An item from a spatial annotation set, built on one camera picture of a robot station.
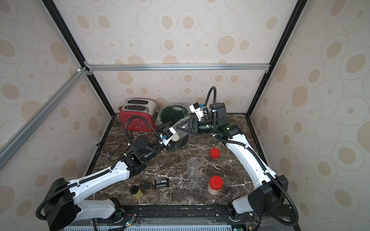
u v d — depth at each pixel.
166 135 0.56
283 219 0.41
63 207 0.39
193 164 0.92
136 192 0.73
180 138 0.67
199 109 0.64
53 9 0.68
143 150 0.53
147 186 0.84
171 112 0.95
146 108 1.00
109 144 1.03
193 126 0.59
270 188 0.39
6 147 0.51
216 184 0.73
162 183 0.83
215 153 0.95
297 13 0.70
